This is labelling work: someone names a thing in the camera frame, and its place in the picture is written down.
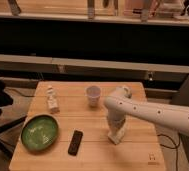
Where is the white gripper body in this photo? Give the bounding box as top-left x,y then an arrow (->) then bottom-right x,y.
108,119 -> 125,135

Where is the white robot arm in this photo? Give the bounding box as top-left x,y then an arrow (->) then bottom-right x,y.
104,86 -> 189,144

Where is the translucent plastic cup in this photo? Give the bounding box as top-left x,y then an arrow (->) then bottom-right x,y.
86,86 -> 101,107

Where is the black remote control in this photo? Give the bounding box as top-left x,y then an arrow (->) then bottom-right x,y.
68,130 -> 83,156

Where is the white small bottle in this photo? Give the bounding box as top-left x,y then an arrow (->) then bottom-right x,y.
46,86 -> 59,113

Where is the green plate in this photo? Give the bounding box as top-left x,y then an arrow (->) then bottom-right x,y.
21,115 -> 59,152

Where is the black cable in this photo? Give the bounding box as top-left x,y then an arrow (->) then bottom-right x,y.
157,133 -> 181,171

